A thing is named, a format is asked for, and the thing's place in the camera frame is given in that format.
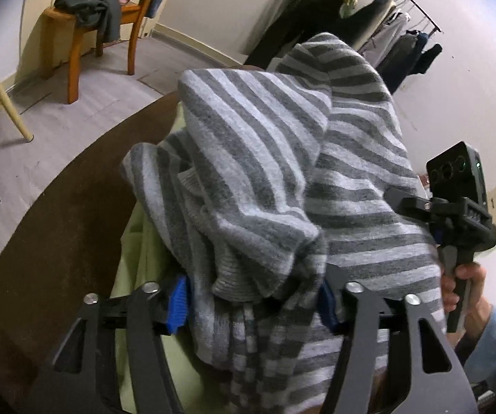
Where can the brown blanket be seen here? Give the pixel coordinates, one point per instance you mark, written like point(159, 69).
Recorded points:
point(71, 233)

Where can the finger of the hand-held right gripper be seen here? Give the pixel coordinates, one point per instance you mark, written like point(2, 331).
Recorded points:
point(412, 207)

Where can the grey hanging shirt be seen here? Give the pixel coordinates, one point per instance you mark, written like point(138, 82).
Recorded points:
point(388, 39)

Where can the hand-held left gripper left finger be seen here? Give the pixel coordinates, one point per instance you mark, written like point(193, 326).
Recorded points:
point(178, 304)

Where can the grey striped zip hoodie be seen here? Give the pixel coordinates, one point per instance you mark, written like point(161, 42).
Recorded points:
point(274, 172)

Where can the person's right hand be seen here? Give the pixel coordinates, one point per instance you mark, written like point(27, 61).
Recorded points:
point(480, 287)

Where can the dark grey cloth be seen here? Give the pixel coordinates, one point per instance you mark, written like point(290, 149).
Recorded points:
point(88, 8)

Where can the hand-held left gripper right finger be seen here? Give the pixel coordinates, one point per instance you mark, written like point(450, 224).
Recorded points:
point(327, 306)

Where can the light green garment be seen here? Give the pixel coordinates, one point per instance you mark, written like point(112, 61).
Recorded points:
point(144, 258)

